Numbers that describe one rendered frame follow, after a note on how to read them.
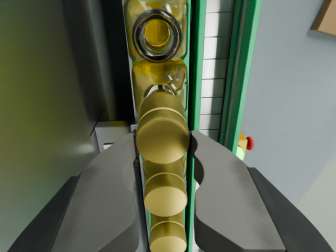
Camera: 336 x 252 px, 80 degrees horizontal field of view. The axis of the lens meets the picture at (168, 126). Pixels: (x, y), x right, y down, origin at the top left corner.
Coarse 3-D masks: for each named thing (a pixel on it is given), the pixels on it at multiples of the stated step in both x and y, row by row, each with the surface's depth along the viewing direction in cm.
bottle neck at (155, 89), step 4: (160, 84) 18; (152, 88) 18; (156, 88) 17; (160, 88) 17; (164, 88) 17; (168, 88) 18; (148, 92) 18; (152, 92) 17; (168, 92) 17; (172, 92) 18
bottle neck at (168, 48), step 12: (144, 12) 11; (156, 12) 11; (168, 12) 11; (144, 24) 12; (168, 24) 12; (132, 36) 12; (144, 36) 15; (168, 36) 16; (180, 36) 12; (144, 48) 12; (156, 48) 15; (168, 48) 12; (156, 60) 12
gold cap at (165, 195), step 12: (156, 168) 17; (168, 168) 16; (180, 168) 17; (156, 180) 15; (168, 180) 15; (180, 180) 16; (144, 192) 16; (156, 192) 15; (168, 192) 15; (180, 192) 15; (144, 204) 16; (156, 204) 16; (168, 204) 16; (180, 204) 16
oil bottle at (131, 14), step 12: (132, 0) 16; (144, 0) 16; (156, 0) 16; (168, 0) 16; (180, 0) 16; (132, 12) 16; (180, 12) 16; (132, 24) 16; (156, 24) 18; (180, 24) 16; (156, 36) 19; (132, 48) 17; (180, 48) 17; (132, 60) 19; (144, 60) 18; (168, 60) 18; (180, 60) 19
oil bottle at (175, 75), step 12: (132, 72) 19; (144, 72) 18; (156, 72) 18; (168, 72) 18; (180, 72) 19; (132, 84) 20; (144, 84) 18; (156, 84) 18; (168, 84) 18; (180, 84) 19; (144, 96) 19; (180, 96) 19
